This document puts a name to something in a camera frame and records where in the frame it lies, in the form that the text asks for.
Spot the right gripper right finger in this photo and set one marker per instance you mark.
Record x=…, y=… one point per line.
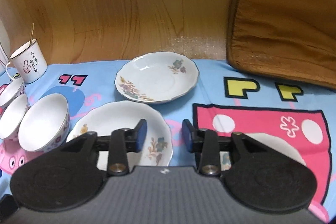
x=254, y=174

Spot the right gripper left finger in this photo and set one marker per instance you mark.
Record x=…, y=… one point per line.
x=75, y=172

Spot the large white floral bowl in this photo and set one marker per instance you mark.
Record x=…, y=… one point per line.
x=45, y=125

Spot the blue cartoon pig tablecloth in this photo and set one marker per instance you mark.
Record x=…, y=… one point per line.
x=225, y=101

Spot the white enamel mug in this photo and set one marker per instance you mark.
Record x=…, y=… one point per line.
x=29, y=62

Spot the wooden stick in mug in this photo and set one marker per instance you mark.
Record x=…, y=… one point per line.
x=31, y=34

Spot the brown seat cushion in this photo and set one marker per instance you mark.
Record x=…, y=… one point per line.
x=287, y=39

